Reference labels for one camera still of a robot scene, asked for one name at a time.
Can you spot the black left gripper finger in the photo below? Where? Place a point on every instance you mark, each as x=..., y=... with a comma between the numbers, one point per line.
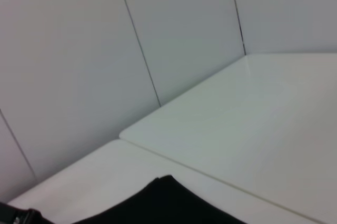
x=18, y=214

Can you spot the black shirt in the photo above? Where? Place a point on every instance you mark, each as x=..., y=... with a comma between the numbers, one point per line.
x=163, y=203

